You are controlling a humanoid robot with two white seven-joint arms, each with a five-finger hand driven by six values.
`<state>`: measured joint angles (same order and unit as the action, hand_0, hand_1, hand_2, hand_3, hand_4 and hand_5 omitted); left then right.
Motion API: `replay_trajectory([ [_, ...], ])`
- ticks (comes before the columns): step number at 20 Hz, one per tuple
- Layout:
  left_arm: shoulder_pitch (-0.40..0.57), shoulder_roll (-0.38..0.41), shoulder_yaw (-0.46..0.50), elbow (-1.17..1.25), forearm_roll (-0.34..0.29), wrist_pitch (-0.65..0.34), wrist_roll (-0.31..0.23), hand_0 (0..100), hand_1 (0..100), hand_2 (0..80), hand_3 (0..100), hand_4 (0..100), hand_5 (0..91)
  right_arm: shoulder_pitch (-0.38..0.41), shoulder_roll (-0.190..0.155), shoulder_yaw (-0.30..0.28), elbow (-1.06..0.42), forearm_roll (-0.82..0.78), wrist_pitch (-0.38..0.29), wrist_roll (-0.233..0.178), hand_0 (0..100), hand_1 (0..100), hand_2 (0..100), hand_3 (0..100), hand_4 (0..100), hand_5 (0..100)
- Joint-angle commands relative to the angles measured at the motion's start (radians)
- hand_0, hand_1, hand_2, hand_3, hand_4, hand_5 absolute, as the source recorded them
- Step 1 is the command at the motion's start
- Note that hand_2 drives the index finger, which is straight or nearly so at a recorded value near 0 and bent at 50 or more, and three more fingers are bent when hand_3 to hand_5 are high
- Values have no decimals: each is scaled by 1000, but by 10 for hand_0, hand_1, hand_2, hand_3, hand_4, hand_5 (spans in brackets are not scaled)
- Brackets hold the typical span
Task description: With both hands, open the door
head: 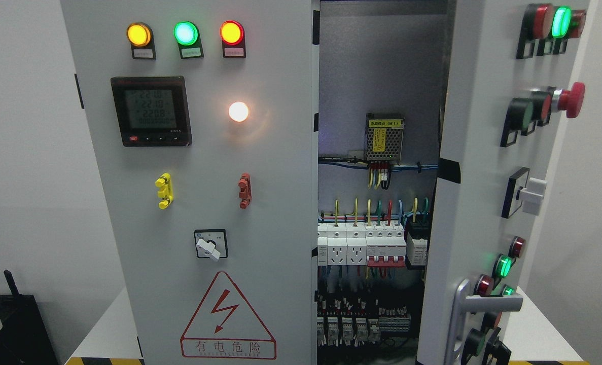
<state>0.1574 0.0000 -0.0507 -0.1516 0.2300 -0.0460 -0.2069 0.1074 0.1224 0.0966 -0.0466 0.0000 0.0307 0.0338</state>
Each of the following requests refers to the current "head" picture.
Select grey cabinet door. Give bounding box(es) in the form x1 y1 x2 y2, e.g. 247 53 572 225
60 1 319 364
416 1 590 364

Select white socket modules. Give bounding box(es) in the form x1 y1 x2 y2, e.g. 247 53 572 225
317 222 367 266

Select white glowing indicator lamp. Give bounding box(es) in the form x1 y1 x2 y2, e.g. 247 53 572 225
228 101 250 123

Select perforated metal power supply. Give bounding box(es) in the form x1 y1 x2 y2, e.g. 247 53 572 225
364 113 405 163

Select black white surge protector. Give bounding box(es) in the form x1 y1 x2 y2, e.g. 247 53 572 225
405 220 430 270

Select relay row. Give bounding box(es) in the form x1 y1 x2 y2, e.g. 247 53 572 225
315 293 382 347

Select red electric hazard sticker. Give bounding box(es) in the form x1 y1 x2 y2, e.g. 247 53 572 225
180 271 277 360

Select red indicator lamp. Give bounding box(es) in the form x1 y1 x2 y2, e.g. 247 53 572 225
220 19 246 58

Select grey terminal block strip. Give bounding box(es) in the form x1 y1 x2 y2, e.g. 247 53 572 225
379 306 411 333

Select black digital power meter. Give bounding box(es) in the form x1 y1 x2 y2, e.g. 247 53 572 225
111 76 192 147

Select green indicator lamp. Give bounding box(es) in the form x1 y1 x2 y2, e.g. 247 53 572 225
173 21 204 59

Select yellow indicator lamp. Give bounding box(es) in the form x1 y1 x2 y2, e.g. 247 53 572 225
125 22 156 59

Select red emergency stop button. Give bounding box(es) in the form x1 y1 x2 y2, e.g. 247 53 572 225
551 82 586 119

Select black box with antenna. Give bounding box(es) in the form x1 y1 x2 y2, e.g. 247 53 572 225
0 270 58 364

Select red terminal post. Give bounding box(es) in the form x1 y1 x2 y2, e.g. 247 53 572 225
238 173 252 209

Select red handled circuit breaker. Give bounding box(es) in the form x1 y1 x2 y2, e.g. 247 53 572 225
365 222 407 268

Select white rotary selector switch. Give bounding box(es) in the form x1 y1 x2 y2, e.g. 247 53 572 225
194 229 228 262

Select yellow terminal post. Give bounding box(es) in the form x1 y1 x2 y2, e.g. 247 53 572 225
155 173 174 210

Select silver door handle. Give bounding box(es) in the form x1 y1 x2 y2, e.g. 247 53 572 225
443 278 524 365

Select white rotary switch right door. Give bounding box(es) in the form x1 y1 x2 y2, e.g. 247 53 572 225
502 167 547 218

